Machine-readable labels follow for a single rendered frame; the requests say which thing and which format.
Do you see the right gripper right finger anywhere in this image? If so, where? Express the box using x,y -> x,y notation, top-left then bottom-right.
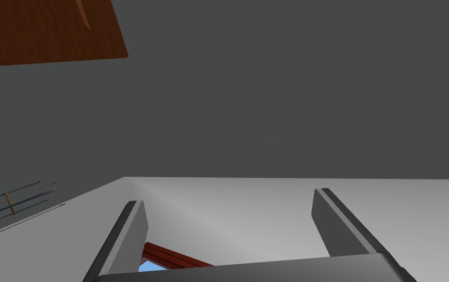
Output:
311,188 -> 389,258

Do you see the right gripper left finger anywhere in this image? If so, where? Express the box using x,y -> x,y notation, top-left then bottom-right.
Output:
82,200 -> 149,282

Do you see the red framed window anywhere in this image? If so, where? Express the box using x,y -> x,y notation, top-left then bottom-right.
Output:
138,241 -> 214,273

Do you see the brown wooden door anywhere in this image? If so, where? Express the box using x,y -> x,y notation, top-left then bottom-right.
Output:
0,0 -> 129,69

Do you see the wall rack with rods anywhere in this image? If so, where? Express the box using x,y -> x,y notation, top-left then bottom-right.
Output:
0,180 -> 67,232

